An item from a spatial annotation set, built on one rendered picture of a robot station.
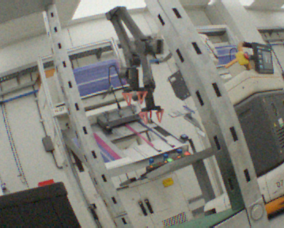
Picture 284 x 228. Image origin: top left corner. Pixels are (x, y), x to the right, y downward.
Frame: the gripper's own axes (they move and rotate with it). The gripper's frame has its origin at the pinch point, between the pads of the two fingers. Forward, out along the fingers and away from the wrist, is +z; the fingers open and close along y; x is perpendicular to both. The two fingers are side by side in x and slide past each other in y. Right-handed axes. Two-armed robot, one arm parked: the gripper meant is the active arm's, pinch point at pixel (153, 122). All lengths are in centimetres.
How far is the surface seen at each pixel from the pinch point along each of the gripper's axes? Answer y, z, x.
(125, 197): 0, 48, -51
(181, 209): -41, 68, -40
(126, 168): 8.8, 24.9, -25.5
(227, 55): -153, -65, -65
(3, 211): 138, 24, 164
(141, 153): -8.4, 16.5, -31.9
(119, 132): -11, -1, -61
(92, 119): 0, -15, -80
